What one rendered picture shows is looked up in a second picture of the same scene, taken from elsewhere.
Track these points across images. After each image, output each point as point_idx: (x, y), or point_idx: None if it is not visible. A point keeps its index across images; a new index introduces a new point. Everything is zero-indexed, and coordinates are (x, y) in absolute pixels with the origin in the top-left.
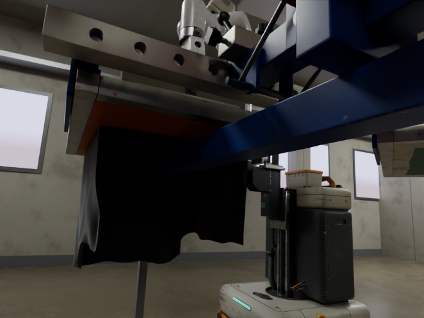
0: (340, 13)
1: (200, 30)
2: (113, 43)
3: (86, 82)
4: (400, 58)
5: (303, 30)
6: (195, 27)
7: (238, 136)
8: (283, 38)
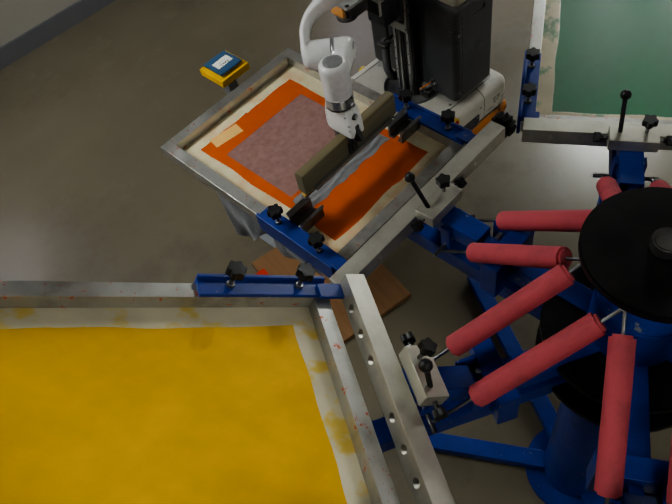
0: (498, 288)
1: (354, 104)
2: (369, 270)
3: None
4: None
5: (483, 284)
6: (347, 99)
7: (434, 249)
8: (467, 242)
